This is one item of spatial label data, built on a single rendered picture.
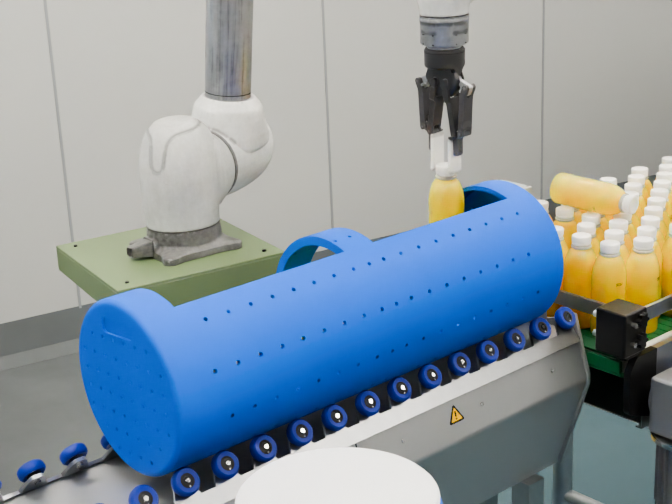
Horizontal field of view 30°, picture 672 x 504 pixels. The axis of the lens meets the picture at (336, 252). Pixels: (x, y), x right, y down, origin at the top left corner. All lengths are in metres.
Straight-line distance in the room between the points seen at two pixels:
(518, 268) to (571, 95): 3.81
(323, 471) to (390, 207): 3.83
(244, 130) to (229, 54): 0.16
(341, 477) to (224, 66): 1.17
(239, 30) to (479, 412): 0.95
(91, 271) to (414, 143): 3.15
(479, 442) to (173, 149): 0.84
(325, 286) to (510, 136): 3.91
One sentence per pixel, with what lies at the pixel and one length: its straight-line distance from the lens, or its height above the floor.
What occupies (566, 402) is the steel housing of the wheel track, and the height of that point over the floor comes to 0.80.
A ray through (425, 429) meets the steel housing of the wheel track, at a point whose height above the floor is 0.88.
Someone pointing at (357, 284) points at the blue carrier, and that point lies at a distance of 2.04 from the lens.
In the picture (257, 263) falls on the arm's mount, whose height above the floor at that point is 1.05.
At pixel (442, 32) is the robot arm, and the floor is 1.53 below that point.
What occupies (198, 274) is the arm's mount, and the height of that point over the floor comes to 1.06.
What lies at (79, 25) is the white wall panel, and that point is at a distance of 4.78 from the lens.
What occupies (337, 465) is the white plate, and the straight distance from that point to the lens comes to 1.80.
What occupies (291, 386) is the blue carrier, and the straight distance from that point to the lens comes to 1.96.
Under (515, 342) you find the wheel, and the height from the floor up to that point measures 0.96.
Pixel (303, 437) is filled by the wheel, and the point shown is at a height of 0.96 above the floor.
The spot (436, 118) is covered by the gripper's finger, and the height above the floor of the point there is 1.36.
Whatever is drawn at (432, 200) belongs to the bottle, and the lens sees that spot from 2.37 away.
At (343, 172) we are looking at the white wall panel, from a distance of 5.38.
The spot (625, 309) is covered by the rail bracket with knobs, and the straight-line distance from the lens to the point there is 2.44.
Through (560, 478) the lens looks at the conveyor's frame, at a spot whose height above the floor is 0.35.
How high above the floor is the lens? 1.90
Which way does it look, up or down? 19 degrees down
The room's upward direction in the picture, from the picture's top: 3 degrees counter-clockwise
